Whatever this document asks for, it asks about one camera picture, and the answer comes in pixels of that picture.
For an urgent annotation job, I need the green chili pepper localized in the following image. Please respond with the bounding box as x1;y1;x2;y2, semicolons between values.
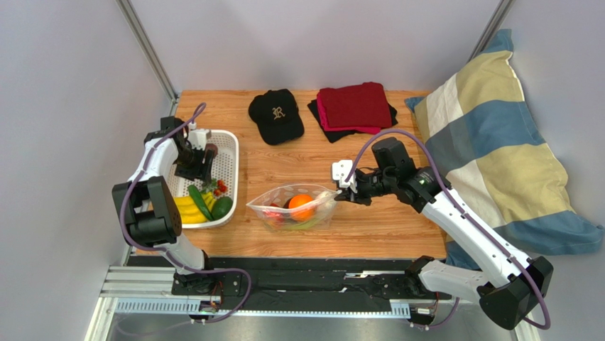
187;185;214;222

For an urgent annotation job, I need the green avocado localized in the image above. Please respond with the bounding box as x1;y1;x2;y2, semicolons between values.
211;197;233;220

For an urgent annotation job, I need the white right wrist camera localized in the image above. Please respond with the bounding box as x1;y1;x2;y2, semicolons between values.
331;160;357;193

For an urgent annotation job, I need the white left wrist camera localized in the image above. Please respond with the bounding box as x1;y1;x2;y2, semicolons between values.
187;123;212;150

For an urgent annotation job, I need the yellow banana bunch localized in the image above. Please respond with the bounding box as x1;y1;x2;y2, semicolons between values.
173;193;217;224

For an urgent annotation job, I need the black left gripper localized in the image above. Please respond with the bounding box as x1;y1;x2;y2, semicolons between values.
174;144;215;185

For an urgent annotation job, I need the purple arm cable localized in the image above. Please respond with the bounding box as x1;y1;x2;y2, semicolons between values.
342;128;552;331
118;102;253;324

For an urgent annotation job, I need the orange fruit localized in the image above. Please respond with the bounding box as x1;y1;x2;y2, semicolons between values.
289;194;315;222

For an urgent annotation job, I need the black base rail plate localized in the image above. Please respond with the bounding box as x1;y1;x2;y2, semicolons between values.
127;255;447;313

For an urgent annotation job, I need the small dark purple fruit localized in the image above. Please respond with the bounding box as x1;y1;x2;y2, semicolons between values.
205;144;218;159

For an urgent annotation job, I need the white perforated plastic basket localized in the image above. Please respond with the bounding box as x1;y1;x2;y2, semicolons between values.
182;129;239;229

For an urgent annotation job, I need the black baseball cap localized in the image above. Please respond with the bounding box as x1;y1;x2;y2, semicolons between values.
248;89;305;146

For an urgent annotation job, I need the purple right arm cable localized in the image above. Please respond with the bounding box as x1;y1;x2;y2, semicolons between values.
342;128;552;331

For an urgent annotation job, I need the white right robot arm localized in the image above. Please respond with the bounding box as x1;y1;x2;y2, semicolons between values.
331;137;554;330

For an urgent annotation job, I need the dark red folded cloth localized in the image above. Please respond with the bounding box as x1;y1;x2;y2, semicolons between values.
318;82;392;129

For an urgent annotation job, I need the black folded cloth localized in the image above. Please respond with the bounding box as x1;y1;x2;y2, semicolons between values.
307;99;398;144

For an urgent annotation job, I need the red tomato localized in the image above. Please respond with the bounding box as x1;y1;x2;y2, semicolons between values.
263;203;285;228

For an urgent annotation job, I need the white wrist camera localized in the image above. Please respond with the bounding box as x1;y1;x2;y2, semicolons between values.
331;160;357;193
187;123;212;150

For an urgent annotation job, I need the clear polka dot zip bag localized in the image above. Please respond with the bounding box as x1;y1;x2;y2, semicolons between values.
246;183;338;231

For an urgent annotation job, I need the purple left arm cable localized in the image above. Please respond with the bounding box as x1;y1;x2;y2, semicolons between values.
118;102;253;324

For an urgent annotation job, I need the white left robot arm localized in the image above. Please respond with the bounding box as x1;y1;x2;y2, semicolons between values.
111;117;217;280

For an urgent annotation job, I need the blue yellow striped pillow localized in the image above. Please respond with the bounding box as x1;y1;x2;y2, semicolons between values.
405;29;604;256

